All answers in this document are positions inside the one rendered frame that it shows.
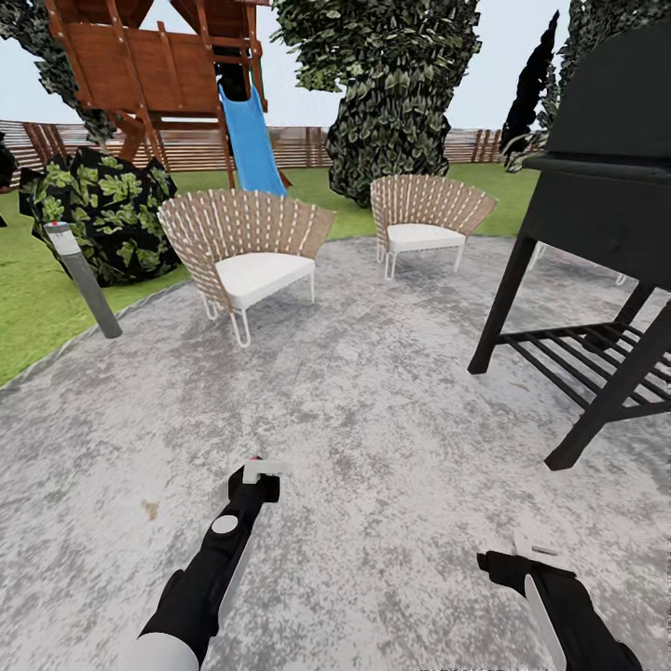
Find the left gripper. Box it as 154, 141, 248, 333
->
228, 471, 281, 511

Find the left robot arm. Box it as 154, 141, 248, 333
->
116, 457, 288, 671

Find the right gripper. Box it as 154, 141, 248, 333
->
477, 550, 531, 594

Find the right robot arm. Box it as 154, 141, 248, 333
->
477, 530, 644, 671

